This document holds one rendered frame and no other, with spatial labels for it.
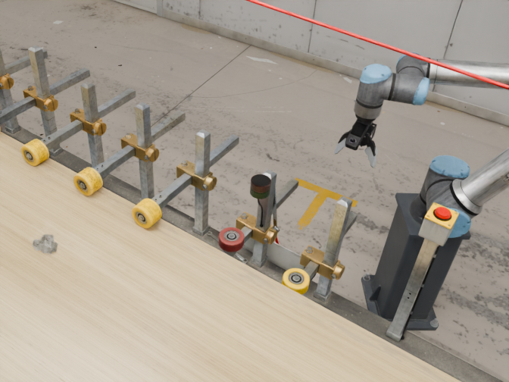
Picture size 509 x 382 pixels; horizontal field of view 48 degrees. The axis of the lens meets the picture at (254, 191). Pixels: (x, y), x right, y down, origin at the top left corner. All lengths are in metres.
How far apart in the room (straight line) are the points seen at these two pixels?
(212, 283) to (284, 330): 0.25
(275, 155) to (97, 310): 2.20
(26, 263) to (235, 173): 1.90
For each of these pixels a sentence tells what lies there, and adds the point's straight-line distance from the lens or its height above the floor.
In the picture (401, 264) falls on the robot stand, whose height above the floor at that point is 0.41.
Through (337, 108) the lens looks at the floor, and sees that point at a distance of 4.17.
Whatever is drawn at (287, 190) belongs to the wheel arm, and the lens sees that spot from 2.05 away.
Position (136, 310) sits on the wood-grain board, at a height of 0.90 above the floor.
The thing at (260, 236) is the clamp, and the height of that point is 0.85.
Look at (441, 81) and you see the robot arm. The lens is 2.07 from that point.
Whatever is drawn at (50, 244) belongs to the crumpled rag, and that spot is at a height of 0.91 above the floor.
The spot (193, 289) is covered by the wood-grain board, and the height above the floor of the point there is 0.90.
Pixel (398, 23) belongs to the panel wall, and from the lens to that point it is 4.32.
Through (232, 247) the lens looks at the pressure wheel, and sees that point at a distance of 1.78.
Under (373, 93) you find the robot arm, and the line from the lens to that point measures 1.92.
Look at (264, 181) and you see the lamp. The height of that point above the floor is 1.10.
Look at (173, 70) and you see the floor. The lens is 4.45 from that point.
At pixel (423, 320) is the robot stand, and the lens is 2.88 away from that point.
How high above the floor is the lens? 2.20
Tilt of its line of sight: 41 degrees down
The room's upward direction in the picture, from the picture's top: 6 degrees clockwise
